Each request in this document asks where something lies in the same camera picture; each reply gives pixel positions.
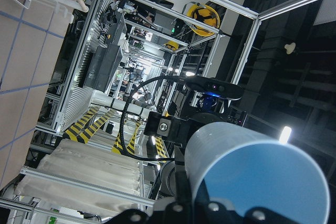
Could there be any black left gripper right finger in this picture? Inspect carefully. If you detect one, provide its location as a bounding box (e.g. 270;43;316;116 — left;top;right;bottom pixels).
204;201;284;223

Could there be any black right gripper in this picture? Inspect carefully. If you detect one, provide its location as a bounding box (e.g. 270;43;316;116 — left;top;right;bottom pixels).
143;111;247;156

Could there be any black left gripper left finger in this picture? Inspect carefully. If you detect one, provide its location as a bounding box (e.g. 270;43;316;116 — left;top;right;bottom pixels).
107;199;193;224

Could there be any light blue plastic cup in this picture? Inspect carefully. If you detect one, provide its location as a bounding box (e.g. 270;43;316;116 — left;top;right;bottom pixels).
185;122;330;223

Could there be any yellow hard hat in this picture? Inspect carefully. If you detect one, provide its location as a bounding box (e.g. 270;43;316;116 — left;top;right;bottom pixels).
164;40;179;51
186;2;221;37

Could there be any black corrugated cable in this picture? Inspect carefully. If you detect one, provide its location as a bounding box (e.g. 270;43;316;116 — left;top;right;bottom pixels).
119;74;187;161

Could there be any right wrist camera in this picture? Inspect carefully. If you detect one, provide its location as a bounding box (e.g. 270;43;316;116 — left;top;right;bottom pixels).
184;76;244;100

